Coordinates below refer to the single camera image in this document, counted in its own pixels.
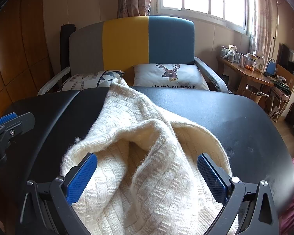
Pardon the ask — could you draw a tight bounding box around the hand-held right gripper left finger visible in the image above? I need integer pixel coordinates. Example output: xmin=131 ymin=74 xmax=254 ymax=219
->
xmin=16 ymin=152 xmax=98 ymax=235

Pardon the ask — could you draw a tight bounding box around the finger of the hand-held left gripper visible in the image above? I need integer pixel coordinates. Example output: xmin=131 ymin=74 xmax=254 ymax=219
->
xmin=0 ymin=112 xmax=36 ymax=168

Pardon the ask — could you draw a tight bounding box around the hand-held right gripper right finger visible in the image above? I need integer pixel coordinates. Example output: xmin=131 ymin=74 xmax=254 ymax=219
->
xmin=197 ymin=153 xmax=280 ymax=235

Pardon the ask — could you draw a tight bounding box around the cream knitted sweater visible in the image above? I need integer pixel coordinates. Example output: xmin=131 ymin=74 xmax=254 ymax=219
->
xmin=61 ymin=78 xmax=238 ymax=235

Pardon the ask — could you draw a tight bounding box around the wooden wardrobe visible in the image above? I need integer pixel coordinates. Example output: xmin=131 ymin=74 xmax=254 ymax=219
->
xmin=0 ymin=0 xmax=62 ymax=120

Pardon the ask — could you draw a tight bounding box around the geometric print pillow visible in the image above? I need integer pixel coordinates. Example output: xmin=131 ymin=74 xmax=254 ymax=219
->
xmin=57 ymin=70 xmax=125 ymax=92

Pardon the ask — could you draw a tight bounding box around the deer print pillow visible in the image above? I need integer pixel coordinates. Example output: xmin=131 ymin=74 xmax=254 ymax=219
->
xmin=132 ymin=63 xmax=210 ymax=91

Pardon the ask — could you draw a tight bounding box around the wooden desk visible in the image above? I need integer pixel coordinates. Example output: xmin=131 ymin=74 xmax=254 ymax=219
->
xmin=217 ymin=55 xmax=281 ymax=108

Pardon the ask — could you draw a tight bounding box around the white food container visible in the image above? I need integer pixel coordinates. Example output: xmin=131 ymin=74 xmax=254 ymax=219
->
xmin=246 ymin=52 xmax=265 ymax=72

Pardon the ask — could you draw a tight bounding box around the blue folding chair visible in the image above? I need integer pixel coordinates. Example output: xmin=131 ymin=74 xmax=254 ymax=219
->
xmin=265 ymin=57 xmax=277 ymax=77

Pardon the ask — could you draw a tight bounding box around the grey yellow blue sofa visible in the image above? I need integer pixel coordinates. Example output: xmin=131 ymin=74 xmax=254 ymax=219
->
xmin=38 ymin=16 xmax=228 ymax=96

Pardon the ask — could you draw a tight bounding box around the black monitor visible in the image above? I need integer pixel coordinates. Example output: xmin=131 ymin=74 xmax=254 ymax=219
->
xmin=278 ymin=43 xmax=294 ymax=71

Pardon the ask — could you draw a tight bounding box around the brass curved stand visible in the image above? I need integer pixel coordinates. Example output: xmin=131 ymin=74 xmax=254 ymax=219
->
xmin=272 ymin=0 xmax=288 ymax=59

